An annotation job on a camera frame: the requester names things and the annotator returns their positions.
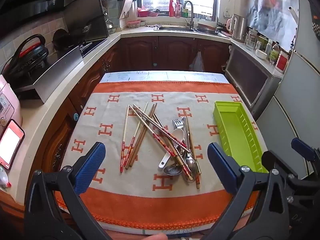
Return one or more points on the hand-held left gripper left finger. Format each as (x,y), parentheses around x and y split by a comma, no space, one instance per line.
(91,166)

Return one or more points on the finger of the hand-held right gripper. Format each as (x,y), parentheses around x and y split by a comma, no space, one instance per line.
(271,158)
(302,148)

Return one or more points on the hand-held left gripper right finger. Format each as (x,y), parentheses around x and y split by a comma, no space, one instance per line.
(222,167)

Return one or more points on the golden yellow chopstick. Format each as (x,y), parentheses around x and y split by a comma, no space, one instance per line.
(195,161)
(193,152)

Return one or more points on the plain steel spoon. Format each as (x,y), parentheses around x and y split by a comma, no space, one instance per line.
(192,166)

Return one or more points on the red banded patterned chopstick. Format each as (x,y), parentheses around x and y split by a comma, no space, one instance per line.
(149,117)
(152,131)
(185,170)

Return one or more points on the green plastic utensil tray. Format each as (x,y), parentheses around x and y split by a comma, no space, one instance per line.
(236,130)

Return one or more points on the brown wooden chopstick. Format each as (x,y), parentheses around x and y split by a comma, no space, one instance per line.
(136,154)
(132,155)

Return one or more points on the cream chopstick with red end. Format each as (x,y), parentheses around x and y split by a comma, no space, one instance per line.
(136,134)
(125,135)

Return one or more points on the round steel soup spoon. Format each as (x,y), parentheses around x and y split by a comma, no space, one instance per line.
(172,170)

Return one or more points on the white ceramic spoon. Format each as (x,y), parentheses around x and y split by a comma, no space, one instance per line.
(178,136)

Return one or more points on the steel fork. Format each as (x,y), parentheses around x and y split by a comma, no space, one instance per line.
(177,124)

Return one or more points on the person's left hand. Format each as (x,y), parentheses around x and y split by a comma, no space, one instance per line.
(155,237)

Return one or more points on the orange and beige printed blanket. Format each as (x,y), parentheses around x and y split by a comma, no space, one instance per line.
(125,187)

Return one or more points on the grey refrigerator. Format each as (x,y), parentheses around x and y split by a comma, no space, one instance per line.
(295,92)

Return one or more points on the white kitchen countertop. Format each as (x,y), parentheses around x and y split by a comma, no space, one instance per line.
(37,120)

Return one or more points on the grey cabinet appliance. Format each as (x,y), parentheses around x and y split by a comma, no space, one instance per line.
(250,80)

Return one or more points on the phone with red case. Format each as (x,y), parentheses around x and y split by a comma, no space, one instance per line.
(11,143)

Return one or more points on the white and red packet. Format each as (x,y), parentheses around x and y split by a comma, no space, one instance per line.
(5,180)

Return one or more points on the jar with red label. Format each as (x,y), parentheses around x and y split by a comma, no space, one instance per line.
(282,62)

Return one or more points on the steel splash guard panel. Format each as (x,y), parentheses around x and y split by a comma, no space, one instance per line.
(57,75)

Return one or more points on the clear bottle with green label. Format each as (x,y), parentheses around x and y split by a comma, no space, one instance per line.
(273,53)

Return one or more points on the pink rice cooker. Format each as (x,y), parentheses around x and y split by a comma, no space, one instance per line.
(8,105)

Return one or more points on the white bowl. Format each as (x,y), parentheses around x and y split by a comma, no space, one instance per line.
(261,54)

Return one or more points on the hanging clear plastic bag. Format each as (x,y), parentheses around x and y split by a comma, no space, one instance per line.
(196,62)

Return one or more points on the glass jar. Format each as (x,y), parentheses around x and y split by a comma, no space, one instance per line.
(250,40)

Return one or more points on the black and red pressure cooker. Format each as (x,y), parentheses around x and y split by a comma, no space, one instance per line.
(25,57)

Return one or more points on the brown wooden kitchen cabinets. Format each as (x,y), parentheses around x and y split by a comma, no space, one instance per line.
(150,52)

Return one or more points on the white roll tube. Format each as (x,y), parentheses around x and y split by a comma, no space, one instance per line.
(293,13)

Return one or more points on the small steel teapot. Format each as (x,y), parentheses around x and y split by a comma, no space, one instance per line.
(110,26)

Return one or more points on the steel sink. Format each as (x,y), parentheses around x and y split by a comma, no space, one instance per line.
(172,28)

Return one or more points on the pink bowl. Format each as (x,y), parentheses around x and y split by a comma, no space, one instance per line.
(133,24)

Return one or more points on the steel faucet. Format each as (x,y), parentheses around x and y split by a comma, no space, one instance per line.
(190,15)

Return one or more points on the white cutting board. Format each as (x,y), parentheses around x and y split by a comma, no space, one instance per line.
(126,11)

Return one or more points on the pink bottle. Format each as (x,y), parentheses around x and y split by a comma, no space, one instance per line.
(177,10)

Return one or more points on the red bottle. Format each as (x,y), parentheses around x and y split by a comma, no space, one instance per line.
(171,8)

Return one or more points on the clear plastic wall sheet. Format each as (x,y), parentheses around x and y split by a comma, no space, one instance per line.
(272,7)

